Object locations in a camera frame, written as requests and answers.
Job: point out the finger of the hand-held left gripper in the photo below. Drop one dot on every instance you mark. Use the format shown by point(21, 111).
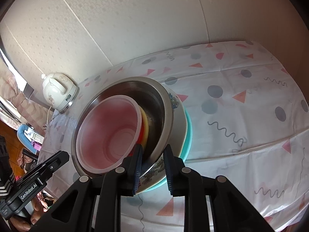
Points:
point(54, 163)

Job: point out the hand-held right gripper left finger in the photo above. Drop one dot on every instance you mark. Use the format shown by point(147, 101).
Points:
point(138, 174)

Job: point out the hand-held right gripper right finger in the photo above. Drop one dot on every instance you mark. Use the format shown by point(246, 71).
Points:
point(168, 174)

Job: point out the teal plastic plate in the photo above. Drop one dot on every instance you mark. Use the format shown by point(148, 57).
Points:
point(187, 135)

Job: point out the yellow plastic bowl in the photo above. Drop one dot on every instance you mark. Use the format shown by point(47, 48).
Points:
point(144, 125)

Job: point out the white floral ceramic bowl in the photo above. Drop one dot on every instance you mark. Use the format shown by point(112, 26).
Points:
point(178, 125)

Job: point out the red plastic bowl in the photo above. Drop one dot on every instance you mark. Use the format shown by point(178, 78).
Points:
point(108, 133)

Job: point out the stainless steel bowl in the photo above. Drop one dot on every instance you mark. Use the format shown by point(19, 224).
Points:
point(154, 101)

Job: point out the person's left hand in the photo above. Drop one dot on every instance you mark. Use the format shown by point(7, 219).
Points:
point(36, 207)

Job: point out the blue curved plastic object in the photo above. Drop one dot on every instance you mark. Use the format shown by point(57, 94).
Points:
point(20, 135)

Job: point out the pink patterned cloth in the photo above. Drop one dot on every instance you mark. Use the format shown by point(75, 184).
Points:
point(24, 101)

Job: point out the white electric kettle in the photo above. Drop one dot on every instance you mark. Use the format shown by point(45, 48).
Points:
point(58, 91)

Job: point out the white patterned tablecloth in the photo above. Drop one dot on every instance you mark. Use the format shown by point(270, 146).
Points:
point(241, 137)

